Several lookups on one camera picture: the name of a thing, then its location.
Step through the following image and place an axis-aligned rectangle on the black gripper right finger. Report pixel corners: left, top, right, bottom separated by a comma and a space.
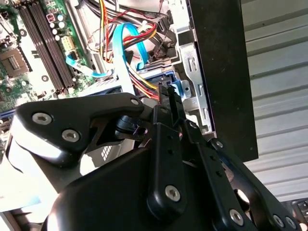
167, 86, 301, 231

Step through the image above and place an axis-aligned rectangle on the red yellow power wire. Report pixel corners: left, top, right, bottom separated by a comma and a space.
122, 23, 169, 102

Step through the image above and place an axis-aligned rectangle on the blue SATA wire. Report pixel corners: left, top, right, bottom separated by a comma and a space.
111, 22, 148, 94

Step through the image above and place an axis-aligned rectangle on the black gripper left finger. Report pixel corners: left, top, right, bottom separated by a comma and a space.
10, 85, 188, 217

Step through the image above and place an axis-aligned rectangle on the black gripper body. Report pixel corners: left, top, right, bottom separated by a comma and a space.
43, 146, 217, 231

